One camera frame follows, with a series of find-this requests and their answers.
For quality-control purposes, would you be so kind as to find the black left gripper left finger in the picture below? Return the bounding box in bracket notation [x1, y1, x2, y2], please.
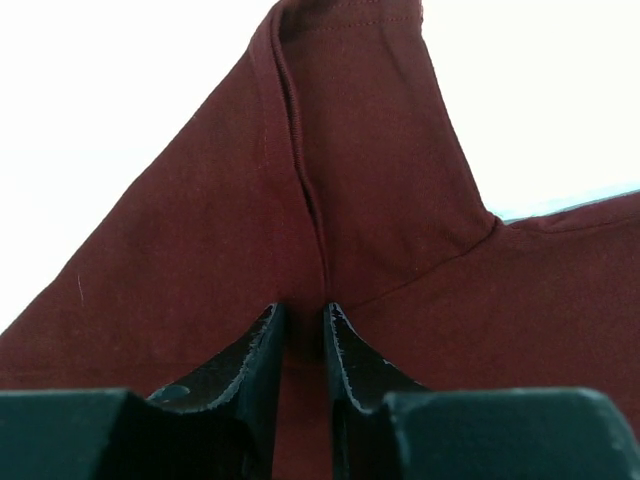
[1, 304, 286, 479]

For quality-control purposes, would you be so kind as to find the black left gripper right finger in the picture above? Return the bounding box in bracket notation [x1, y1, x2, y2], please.
[323, 303, 639, 480]

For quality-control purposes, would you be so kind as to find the dark red t shirt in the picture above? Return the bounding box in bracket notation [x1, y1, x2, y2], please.
[1, 1, 639, 479]

